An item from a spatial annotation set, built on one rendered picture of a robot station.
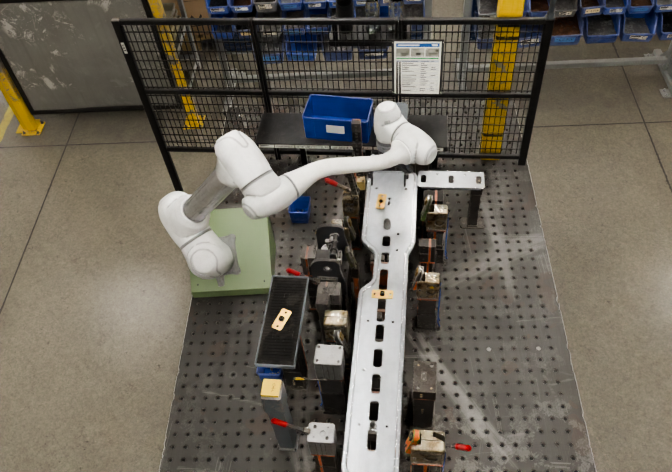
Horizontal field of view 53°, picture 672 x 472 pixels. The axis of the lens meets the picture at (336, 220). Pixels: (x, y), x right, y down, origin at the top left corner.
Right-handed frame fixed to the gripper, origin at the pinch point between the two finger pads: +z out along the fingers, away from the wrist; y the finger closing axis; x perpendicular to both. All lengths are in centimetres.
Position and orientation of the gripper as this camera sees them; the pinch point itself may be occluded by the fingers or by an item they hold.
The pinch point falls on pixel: (388, 181)
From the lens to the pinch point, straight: 282.4
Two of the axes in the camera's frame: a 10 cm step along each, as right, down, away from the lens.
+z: 0.7, 6.3, 7.7
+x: 1.0, -7.7, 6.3
